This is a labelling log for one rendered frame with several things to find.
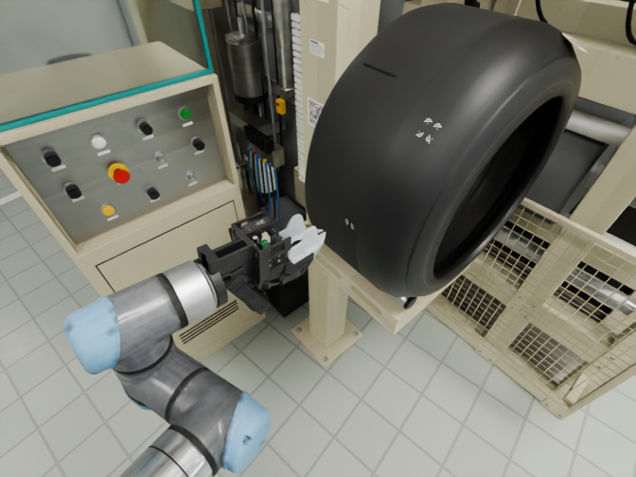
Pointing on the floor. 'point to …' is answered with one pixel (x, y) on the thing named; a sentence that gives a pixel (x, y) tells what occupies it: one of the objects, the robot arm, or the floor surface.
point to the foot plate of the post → (329, 345)
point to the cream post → (316, 24)
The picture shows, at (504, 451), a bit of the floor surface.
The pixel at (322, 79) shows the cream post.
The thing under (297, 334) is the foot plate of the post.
